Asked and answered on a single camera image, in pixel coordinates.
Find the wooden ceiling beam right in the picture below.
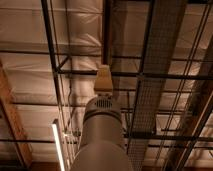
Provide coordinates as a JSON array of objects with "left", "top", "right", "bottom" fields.
[{"left": 163, "top": 39, "right": 213, "bottom": 171}]

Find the beige hanging junction box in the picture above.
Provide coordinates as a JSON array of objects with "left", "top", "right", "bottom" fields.
[{"left": 94, "top": 65, "right": 113, "bottom": 93}]

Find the fluorescent tube light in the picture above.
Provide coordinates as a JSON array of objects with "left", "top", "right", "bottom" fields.
[{"left": 52, "top": 119, "right": 66, "bottom": 171}]

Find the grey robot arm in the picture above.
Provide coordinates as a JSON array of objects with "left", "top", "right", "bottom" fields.
[{"left": 70, "top": 96, "right": 133, "bottom": 171}]

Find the wire mesh cable tray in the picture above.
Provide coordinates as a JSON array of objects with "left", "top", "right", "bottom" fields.
[{"left": 127, "top": 0, "right": 187, "bottom": 171}]

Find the wooden ceiling beam left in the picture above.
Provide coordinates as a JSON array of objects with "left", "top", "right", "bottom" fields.
[{"left": 0, "top": 62, "right": 32, "bottom": 168}]

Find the black steel ceiling truss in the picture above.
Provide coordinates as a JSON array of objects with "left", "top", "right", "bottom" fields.
[{"left": 41, "top": 0, "right": 68, "bottom": 132}]

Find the wooden ceiling beam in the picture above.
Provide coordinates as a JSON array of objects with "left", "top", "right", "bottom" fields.
[
  {"left": 163, "top": 39, "right": 213, "bottom": 171},
  {"left": 0, "top": 62, "right": 32, "bottom": 168}
]

